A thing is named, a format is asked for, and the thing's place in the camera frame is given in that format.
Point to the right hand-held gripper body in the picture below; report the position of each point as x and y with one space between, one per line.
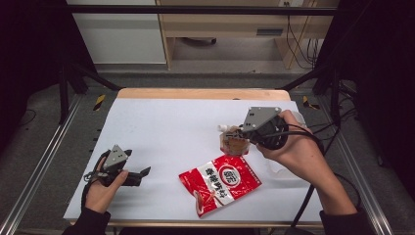
261 119

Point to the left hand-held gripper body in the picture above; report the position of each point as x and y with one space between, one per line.
115 157

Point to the red seasoning packet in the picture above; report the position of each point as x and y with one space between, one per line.
221 182

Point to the person's left hand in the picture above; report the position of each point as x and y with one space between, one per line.
101 196

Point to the person's right hand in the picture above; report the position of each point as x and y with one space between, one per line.
300 153

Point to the black stand leg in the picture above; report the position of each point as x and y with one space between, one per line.
335 98
63 94

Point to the wooden desk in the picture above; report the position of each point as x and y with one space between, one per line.
228 24

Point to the white cabinet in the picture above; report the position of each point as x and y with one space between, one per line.
120 36

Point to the black curtain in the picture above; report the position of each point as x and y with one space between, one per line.
26 65
381 81

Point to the aluminium frame rail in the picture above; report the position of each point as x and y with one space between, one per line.
42 156
359 169

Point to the black horizontal frame bar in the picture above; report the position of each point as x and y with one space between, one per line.
195 9

